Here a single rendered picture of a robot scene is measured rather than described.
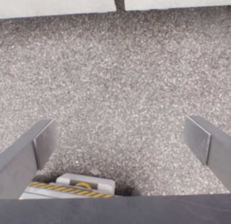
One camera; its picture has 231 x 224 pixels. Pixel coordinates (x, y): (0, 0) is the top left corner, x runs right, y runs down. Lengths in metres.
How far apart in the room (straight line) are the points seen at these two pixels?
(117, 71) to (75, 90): 0.26
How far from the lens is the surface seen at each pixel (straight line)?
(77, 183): 0.84
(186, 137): 0.17
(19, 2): 0.79
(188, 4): 0.73
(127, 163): 0.91
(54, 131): 0.16
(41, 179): 0.94
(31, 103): 1.08
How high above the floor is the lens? 0.88
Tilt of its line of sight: 80 degrees down
